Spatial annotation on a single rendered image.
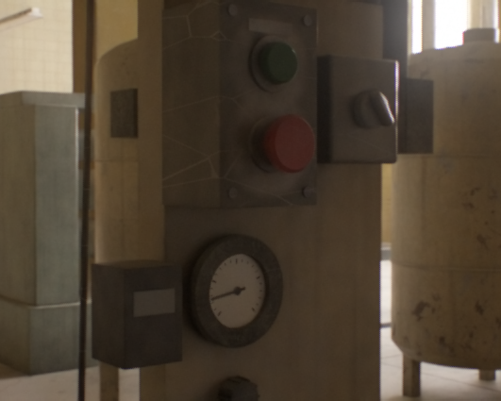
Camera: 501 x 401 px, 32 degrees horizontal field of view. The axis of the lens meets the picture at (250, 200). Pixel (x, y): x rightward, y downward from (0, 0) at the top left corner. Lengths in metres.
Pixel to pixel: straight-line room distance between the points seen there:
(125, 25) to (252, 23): 7.69
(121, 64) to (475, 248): 2.56
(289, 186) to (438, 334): 5.02
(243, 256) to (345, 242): 0.12
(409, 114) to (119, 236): 3.21
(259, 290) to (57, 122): 6.06
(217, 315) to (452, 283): 4.90
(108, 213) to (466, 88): 2.45
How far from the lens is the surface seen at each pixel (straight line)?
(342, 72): 0.69
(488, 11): 10.11
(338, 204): 0.78
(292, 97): 0.64
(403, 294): 5.80
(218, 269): 0.69
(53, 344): 6.78
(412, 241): 5.69
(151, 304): 0.63
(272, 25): 0.64
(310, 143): 0.62
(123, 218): 4.01
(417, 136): 0.90
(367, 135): 0.71
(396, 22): 0.93
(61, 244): 6.76
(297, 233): 0.75
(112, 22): 8.24
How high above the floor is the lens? 1.50
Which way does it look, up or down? 2 degrees down
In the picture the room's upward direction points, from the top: straight up
